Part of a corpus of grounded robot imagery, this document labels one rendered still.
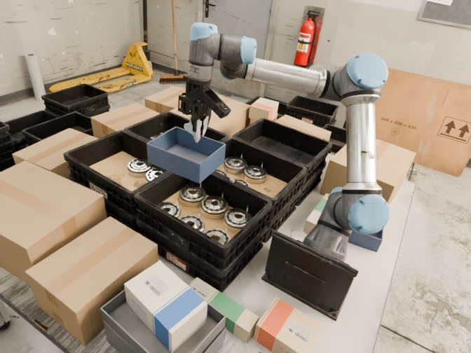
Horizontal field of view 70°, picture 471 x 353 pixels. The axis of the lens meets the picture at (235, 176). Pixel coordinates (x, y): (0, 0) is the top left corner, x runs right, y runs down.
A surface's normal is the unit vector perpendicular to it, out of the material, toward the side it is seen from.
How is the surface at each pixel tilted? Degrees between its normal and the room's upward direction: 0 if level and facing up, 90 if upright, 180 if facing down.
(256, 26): 90
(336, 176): 90
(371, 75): 46
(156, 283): 0
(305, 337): 0
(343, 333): 0
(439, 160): 72
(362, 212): 61
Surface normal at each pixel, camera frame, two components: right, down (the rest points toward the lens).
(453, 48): -0.51, 0.44
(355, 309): 0.10, -0.82
